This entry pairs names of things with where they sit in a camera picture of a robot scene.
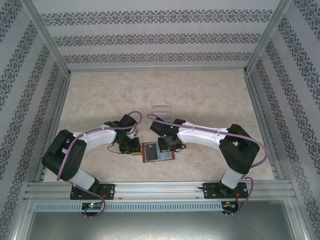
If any brown leather card holder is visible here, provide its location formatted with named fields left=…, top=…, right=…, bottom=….
left=131, top=141, right=176, bottom=164

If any black credit card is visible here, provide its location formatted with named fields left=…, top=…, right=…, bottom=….
left=145, top=143, right=158, bottom=162

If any clear acrylic box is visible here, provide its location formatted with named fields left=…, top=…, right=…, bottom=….
left=151, top=105, right=173, bottom=121

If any grey metal panel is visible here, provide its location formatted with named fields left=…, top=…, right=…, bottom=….
left=24, top=211, right=297, bottom=240

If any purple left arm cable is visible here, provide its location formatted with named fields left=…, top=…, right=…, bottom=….
left=56, top=111, right=143, bottom=219

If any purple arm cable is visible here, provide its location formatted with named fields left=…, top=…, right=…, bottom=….
left=146, top=113, right=268, bottom=218
left=56, top=111, right=143, bottom=219

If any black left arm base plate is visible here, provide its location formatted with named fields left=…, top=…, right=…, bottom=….
left=69, top=183, right=116, bottom=201

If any aluminium mounting rail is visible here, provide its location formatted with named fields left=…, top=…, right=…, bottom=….
left=23, top=181, right=296, bottom=201

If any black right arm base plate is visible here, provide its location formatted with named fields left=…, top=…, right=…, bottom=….
left=198, top=182, right=247, bottom=200

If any grey slotted cable duct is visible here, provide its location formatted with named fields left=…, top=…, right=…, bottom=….
left=33, top=201, right=223, bottom=213

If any aluminium side rail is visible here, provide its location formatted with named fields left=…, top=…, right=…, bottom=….
left=243, top=71, right=285, bottom=181
left=34, top=73, right=72, bottom=183

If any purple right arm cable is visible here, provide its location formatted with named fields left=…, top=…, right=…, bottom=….
left=146, top=113, right=268, bottom=218

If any aluminium frame post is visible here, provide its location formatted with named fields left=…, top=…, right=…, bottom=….
left=21, top=0, right=72, bottom=78
left=243, top=0, right=293, bottom=76

